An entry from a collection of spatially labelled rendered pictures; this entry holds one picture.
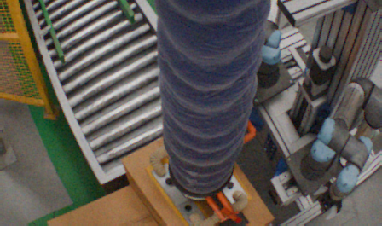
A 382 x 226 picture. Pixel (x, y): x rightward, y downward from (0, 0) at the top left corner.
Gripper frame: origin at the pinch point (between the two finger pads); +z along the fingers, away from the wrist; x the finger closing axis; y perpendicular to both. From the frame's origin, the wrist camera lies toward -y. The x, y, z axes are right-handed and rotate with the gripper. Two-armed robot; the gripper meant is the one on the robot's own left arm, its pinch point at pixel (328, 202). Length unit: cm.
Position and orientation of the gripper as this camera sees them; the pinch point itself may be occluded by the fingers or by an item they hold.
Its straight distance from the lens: 194.0
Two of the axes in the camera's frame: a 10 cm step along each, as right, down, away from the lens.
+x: 4.7, 8.0, -3.7
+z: -0.1, 4.2, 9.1
